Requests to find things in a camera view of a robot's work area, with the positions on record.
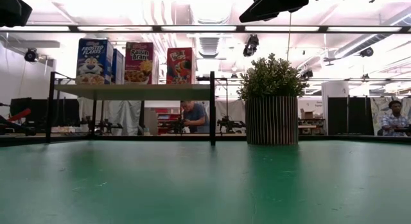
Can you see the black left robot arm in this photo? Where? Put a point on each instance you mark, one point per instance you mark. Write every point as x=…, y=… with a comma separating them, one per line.
x=13, y=10

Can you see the black room divider panel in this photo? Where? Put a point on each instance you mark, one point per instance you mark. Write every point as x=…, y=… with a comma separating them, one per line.
x=337, y=116
x=359, y=116
x=38, y=111

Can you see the artificial plant in striped pot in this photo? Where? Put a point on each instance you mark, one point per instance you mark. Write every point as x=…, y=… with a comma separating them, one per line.
x=271, y=121

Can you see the LED light bar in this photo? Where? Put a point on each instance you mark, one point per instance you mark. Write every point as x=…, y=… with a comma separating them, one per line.
x=240, y=28

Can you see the small black robot arm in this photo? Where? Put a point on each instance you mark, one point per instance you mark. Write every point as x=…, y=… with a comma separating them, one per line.
x=229, y=124
x=175, y=126
x=106, y=126

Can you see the Raisin Bran cereal box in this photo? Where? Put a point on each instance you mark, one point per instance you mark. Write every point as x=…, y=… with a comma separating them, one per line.
x=138, y=63

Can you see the red and black tool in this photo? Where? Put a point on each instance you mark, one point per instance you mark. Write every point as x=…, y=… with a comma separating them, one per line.
x=19, y=115

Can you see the Froot Loops cereal box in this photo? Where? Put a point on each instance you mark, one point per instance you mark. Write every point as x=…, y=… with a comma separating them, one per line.
x=180, y=66

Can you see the white draped cloth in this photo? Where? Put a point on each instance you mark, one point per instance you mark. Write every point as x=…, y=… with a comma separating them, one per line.
x=231, y=108
x=123, y=115

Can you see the cardboard box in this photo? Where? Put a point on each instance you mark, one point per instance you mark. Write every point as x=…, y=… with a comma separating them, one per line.
x=308, y=115

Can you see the red storage rack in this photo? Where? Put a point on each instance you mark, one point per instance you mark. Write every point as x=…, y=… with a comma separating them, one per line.
x=165, y=116

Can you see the black spotlight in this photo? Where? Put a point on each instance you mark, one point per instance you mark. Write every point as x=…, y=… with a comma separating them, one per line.
x=31, y=55
x=366, y=52
x=251, y=45

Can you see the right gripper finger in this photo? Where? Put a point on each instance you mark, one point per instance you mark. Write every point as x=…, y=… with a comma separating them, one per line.
x=260, y=12

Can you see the person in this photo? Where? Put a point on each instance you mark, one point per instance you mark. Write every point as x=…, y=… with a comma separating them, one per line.
x=196, y=116
x=393, y=121

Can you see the wooden shelf with black frame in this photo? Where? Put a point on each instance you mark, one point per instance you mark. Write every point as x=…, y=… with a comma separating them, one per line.
x=135, y=92

